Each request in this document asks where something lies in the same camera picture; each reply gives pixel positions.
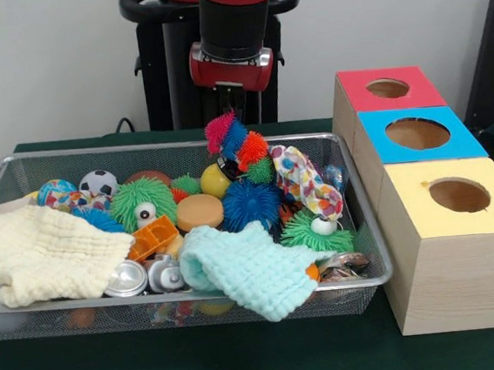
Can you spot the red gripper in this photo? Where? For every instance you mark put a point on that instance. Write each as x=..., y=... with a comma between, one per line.
x=232, y=75

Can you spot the multicolour puffer caterpillar toy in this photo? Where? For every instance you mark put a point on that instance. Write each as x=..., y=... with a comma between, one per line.
x=250, y=149

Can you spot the clear plastic packet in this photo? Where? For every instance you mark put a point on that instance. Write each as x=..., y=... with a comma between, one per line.
x=336, y=176

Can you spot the mint green knitted cloth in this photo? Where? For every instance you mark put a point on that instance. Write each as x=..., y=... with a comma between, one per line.
x=255, y=267

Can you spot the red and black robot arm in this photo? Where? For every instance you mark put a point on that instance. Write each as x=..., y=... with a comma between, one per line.
x=233, y=24

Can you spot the wooden box with three holes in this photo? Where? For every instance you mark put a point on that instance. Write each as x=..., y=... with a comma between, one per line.
x=456, y=270

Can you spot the large green puffer toy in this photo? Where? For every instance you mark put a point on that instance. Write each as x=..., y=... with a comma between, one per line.
x=143, y=199

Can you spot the small green puffer toy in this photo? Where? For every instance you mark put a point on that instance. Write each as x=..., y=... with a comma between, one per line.
x=304, y=236

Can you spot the black and white soccer ball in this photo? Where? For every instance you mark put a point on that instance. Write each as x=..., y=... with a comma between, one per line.
x=98, y=182

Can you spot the orange plastic toy crate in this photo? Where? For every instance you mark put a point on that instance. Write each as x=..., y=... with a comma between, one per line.
x=153, y=237

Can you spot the small orange basketball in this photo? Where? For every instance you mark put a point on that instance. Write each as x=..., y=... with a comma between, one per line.
x=313, y=272

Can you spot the globe print ball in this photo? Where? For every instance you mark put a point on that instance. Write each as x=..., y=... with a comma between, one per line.
x=55, y=190

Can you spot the cream knitted cloth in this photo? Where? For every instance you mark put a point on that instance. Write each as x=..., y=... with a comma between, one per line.
x=48, y=252

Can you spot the black upright panel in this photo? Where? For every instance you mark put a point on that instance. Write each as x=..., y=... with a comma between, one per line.
x=493, y=60

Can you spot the dark green table cloth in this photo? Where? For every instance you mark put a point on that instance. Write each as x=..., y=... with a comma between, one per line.
x=203, y=364

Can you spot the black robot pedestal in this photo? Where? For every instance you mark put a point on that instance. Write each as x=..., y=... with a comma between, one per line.
x=166, y=70

